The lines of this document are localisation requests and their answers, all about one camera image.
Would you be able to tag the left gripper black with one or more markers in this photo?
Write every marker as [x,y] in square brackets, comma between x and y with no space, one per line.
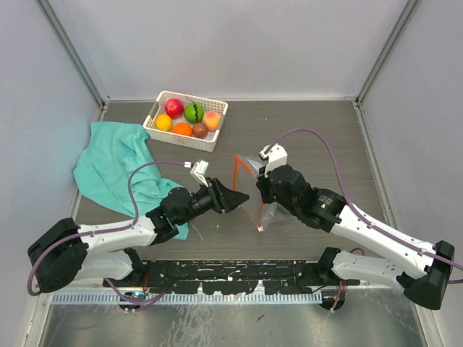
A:
[223,199]

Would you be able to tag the clear zip bag orange seal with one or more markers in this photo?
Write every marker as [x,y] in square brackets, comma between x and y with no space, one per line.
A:
[245,178]

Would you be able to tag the brown fake kiwi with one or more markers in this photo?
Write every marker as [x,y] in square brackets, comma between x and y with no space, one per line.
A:
[200,130]

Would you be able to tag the fake peach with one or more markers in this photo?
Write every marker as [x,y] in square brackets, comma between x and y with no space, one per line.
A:
[211,120]

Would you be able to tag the orange fake orange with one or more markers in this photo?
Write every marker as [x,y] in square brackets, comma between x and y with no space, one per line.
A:
[183,129]

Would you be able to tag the green fake fruit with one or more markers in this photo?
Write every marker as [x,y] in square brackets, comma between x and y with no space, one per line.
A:
[194,113]

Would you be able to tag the yellow fake lemon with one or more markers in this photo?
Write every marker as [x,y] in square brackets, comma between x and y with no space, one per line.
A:
[164,122]

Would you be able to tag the red fake apple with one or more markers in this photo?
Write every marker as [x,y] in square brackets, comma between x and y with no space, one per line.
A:
[174,108]

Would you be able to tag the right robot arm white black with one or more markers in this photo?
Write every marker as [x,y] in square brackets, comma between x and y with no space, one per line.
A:
[419,269]

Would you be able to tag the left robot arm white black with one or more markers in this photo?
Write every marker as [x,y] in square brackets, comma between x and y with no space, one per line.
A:
[68,252]

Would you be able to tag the white perforated plastic basket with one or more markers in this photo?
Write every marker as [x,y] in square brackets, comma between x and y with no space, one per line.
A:
[208,143]

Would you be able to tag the teal cloth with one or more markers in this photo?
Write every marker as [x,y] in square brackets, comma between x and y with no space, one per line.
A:
[103,170]

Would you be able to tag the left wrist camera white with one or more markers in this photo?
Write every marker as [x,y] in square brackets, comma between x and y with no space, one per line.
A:
[198,170]

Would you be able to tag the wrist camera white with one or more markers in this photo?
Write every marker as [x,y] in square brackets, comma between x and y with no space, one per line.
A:
[274,156]
[198,170]

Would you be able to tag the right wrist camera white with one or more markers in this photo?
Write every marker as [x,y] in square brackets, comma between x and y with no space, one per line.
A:
[274,156]

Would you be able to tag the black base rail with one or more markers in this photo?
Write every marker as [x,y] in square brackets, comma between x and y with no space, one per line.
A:
[230,277]

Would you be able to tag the grey slotted cable duct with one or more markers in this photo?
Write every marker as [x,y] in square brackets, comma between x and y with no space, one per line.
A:
[258,297]

